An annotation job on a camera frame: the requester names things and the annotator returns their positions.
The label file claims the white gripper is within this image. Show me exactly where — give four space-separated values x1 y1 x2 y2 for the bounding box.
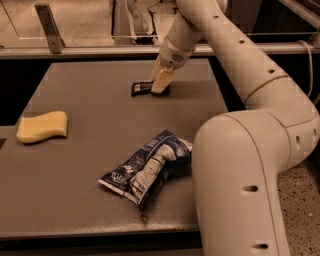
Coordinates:
150 36 193 92

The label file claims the black rxbar chocolate wrapper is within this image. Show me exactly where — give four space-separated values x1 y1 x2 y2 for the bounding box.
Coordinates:
131 81 170 97

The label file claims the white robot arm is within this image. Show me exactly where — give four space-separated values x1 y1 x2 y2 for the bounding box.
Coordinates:
151 0 320 256

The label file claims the blue chip bag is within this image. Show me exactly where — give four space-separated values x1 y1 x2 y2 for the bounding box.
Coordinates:
98 130 193 220

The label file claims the yellow sponge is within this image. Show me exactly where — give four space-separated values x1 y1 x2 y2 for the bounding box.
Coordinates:
16 111 68 143

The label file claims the left metal rail bracket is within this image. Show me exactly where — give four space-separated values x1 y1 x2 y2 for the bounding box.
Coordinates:
35 3 65 54

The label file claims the horizontal metal rail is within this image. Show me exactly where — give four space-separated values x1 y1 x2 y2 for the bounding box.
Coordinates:
0 42 320 59

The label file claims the white cable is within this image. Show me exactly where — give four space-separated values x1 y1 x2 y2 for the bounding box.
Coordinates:
296 39 320 104

